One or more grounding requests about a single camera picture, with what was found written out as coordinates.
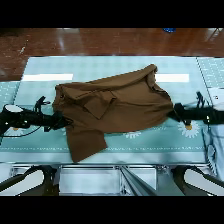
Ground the white garment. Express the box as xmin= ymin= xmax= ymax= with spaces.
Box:
xmin=208 ymin=87 xmax=224 ymax=112

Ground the silver frame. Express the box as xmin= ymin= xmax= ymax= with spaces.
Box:
xmin=0 ymin=162 xmax=224 ymax=197

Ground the brown shirt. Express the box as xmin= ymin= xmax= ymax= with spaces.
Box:
xmin=52 ymin=63 xmax=175 ymax=164

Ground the black cable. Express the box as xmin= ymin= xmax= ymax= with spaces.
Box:
xmin=1 ymin=125 xmax=44 ymax=138

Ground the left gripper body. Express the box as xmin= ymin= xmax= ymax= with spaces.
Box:
xmin=42 ymin=111 xmax=73 ymax=133

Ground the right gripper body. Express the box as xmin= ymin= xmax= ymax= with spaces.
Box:
xmin=167 ymin=102 xmax=188 ymax=123

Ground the pale blue garment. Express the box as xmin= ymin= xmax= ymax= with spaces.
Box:
xmin=201 ymin=124 xmax=224 ymax=183

